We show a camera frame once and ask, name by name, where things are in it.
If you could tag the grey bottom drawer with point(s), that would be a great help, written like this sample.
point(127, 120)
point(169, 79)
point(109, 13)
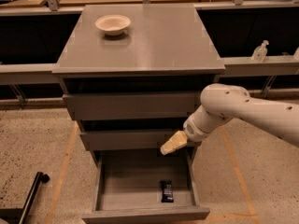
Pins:
point(128, 189)

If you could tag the dark rxbar blueberry bar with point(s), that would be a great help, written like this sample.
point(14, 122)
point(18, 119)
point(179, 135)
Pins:
point(167, 191)

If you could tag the grey metal rail frame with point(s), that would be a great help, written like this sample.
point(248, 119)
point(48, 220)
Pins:
point(28, 72)

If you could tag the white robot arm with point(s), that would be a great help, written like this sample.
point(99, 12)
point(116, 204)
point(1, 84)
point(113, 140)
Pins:
point(221, 103)

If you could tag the grey middle drawer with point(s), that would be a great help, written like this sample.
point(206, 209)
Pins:
point(125, 139)

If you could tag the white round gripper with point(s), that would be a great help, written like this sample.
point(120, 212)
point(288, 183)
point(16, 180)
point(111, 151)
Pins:
point(192, 130)

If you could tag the white ceramic bowl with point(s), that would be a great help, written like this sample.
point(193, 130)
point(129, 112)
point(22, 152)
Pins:
point(113, 24)

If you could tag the grey top drawer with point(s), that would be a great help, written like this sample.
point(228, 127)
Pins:
point(133, 105)

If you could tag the clear pump sanitizer bottle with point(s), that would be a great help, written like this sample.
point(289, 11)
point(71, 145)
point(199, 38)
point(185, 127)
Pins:
point(260, 52)

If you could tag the grey drawer cabinet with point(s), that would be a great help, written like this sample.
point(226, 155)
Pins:
point(127, 84)

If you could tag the grey drawer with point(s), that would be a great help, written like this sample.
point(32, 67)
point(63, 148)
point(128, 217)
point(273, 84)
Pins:
point(125, 139)
point(133, 105)
point(128, 189)

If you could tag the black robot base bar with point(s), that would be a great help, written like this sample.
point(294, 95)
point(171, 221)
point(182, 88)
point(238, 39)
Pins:
point(19, 215)

